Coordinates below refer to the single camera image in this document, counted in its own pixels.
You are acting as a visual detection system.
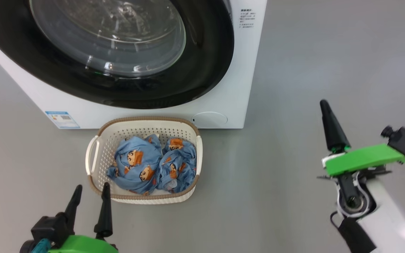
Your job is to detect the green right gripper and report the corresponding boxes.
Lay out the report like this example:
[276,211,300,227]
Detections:
[320,99,405,177]

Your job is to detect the teal left camera connector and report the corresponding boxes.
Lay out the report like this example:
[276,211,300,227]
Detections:
[30,238,52,253]

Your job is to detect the black glass washing machine door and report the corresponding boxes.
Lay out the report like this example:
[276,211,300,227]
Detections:
[0,0,235,109]

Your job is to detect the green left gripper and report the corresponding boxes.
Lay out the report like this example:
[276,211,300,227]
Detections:
[48,182,118,253]

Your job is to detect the round white filter cover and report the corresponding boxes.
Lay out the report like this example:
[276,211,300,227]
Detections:
[192,112,228,129]

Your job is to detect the blue energy label sticker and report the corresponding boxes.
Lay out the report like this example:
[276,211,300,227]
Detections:
[45,111,81,129]

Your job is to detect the blue cartoon print garment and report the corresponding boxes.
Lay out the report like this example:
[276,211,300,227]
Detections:
[157,138,197,193]
[107,134,163,196]

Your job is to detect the white front-load washing machine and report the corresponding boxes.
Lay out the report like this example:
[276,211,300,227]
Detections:
[0,0,268,129]

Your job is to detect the cream laundry basket brown rim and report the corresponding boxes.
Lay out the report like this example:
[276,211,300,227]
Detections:
[85,117,203,205]

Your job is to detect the black text instruction sticker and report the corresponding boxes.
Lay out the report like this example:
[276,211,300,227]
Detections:
[240,8,256,28]

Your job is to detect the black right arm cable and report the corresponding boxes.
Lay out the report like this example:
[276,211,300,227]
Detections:
[330,211,377,253]

